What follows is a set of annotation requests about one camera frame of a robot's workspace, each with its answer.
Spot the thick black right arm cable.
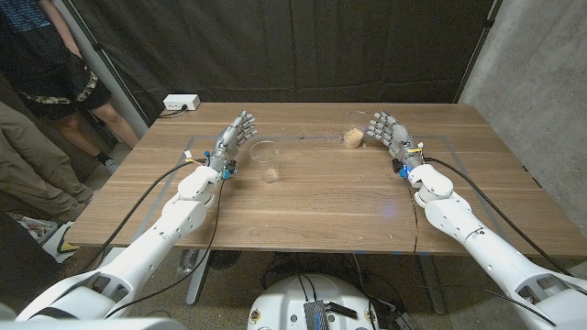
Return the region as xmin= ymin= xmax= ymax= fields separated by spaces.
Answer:
xmin=422 ymin=156 xmax=587 ymax=294

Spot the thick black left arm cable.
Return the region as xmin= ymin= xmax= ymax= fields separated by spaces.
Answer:
xmin=84 ymin=158 xmax=210 ymax=274

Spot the clear plastic cup with sugar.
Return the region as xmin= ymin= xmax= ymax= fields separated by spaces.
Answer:
xmin=342 ymin=110 xmax=371 ymax=150

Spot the black backdrop stand pole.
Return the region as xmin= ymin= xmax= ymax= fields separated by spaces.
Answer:
xmin=453 ymin=0 xmax=504 ymax=105

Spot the person in khaki trousers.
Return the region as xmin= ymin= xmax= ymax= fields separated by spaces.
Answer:
xmin=0 ymin=100 xmax=95 ymax=224

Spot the person in black shorts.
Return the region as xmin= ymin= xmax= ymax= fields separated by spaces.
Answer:
xmin=0 ymin=0 xmax=141 ymax=173

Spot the white floor stand base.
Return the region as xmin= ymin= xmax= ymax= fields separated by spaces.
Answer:
xmin=40 ymin=222 xmax=82 ymax=265

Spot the black backdrop curtain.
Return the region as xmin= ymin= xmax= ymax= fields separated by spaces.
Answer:
xmin=61 ymin=0 xmax=504 ymax=127

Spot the grey table leg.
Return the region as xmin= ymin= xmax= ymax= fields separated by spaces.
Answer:
xmin=416 ymin=254 xmax=447 ymax=315
xmin=185 ymin=249 xmax=212 ymax=306

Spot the grey backdrop stand pole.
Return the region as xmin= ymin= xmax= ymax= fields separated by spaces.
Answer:
xmin=50 ymin=0 xmax=151 ymax=138

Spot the black power cable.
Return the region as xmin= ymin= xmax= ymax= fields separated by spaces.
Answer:
xmin=158 ymin=104 xmax=189 ymax=119

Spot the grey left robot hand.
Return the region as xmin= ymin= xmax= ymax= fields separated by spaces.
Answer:
xmin=208 ymin=109 xmax=259 ymax=173

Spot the crumpled printed bag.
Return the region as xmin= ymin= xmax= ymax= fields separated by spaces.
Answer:
xmin=8 ymin=213 xmax=59 ymax=244

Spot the black floor cable tangle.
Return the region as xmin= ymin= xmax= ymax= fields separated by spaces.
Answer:
xmin=260 ymin=251 xmax=414 ymax=330

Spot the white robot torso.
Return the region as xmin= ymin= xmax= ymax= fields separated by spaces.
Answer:
xmin=247 ymin=273 xmax=380 ymax=330

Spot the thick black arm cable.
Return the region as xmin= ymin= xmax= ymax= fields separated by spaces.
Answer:
xmin=422 ymin=156 xmax=587 ymax=294
xmin=84 ymin=158 xmax=210 ymax=274

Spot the white robot chest rim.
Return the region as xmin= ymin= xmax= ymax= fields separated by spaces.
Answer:
xmin=0 ymin=317 xmax=187 ymax=330

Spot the black round floor fan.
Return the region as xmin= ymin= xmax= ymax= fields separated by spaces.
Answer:
xmin=206 ymin=249 xmax=242 ymax=271

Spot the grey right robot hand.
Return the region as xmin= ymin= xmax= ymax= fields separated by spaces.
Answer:
xmin=366 ymin=110 xmax=426 ymax=171

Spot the white power strip box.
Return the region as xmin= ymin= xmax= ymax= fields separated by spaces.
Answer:
xmin=162 ymin=93 xmax=202 ymax=112

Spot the black power brick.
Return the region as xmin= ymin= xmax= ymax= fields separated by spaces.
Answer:
xmin=393 ymin=311 xmax=417 ymax=330

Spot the grey finned module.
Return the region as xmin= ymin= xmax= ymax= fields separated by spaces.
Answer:
xmin=304 ymin=300 xmax=330 ymax=330

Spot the black bulky object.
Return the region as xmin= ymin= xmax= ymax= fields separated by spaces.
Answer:
xmin=0 ymin=210 xmax=63 ymax=313

